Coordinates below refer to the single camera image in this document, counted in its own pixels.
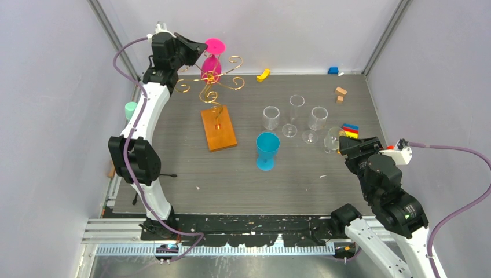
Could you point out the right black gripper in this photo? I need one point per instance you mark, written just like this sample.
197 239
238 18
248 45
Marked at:
349 145

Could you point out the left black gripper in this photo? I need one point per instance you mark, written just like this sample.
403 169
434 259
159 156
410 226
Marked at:
193 54

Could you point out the pink wine glass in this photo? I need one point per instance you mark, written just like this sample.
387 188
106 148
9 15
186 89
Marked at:
213 59

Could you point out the clear ribbed wine glass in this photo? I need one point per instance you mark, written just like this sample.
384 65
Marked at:
317 120

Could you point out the clear flute glass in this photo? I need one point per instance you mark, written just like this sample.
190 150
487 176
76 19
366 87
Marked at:
296 103

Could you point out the blue wine glass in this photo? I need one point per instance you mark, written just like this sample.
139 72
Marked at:
268 145

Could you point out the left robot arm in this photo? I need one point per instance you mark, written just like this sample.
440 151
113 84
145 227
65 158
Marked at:
132 153

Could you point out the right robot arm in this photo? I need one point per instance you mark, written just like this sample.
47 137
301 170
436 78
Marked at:
377 170

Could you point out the orange wooden rack base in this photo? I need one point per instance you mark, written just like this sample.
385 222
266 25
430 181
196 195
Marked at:
219 130

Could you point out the colourful toy brick building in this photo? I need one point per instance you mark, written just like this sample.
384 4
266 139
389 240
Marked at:
350 130

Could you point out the yellow toy block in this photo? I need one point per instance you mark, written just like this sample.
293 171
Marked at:
260 78

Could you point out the blue toy block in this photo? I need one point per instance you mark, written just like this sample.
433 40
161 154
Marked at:
333 71

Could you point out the mint green cup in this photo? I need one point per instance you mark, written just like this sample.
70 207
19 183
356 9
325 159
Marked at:
129 109

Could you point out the wooden piece left edge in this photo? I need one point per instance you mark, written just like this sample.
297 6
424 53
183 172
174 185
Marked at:
111 172

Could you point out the gold wire wine glass rack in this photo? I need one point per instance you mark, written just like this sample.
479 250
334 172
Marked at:
207 94

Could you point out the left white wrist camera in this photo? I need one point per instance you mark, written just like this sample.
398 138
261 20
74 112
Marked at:
161 27

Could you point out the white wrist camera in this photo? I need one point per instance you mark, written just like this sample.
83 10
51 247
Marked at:
161 27
401 152

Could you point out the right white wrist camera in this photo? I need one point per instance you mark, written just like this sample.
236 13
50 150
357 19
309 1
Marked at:
401 152

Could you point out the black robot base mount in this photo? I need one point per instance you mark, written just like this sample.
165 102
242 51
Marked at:
186 235

